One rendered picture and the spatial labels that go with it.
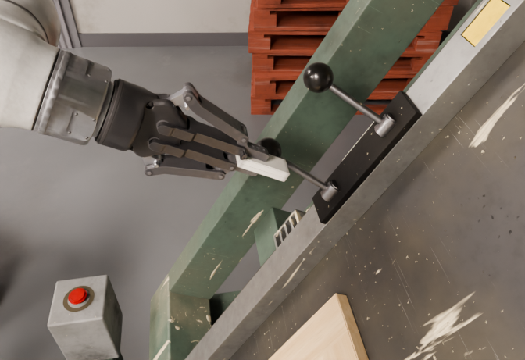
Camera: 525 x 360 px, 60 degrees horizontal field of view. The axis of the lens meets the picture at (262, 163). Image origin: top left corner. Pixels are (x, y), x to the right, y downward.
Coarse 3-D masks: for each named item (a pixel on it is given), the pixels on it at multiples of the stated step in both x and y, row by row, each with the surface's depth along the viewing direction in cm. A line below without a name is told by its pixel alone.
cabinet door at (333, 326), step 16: (336, 304) 60; (320, 320) 62; (336, 320) 59; (352, 320) 58; (304, 336) 64; (320, 336) 61; (336, 336) 58; (352, 336) 56; (288, 352) 66; (304, 352) 63; (320, 352) 60; (336, 352) 57; (352, 352) 55
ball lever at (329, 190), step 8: (264, 144) 60; (272, 144) 60; (272, 152) 60; (280, 152) 61; (288, 160) 62; (288, 168) 62; (296, 168) 62; (304, 176) 62; (312, 176) 62; (320, 184) 62; (328, 184) 62; (336, 184) 62; (320, 192) 63; (328, 192) 62; (336, 192) 61; (328, 200) 62
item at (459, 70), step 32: (512, 0) 47; (512, 32) 48; (448, 64) 52; (480, 64) 50; (416, 96) 55; (448, 96) 52; (416, 128) 55; (384, 160) 57; (320, 224) 64; (352, 224) 64; (288, 256) 69; (320, 256) 68; (256, 288) 75; (288, 288) 72; (224, 320) 81; (256, 320) 76; (192, 352) 88; (224, 352) 82
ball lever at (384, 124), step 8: (312, 64) 56; (320, 64) 55; (304, 72) 56; (312, 72) 55; (320, 72) 55; (328, 72) 55; (304, 80) 56; (312, 80) 55; (320, 80) 55; (328, 80) 55; (312, 88) 56; (320, 88) 56; (328, 88) 56; (336, 88) 56; (344, 96) 56; (352, 104) 56; (360, 104) 56; (368, 112) 56; (376, 120) 56; (384, 120) 56; (392, 120) 55; (376, 128) 57; (384, 128) 56; (384, 136) 56
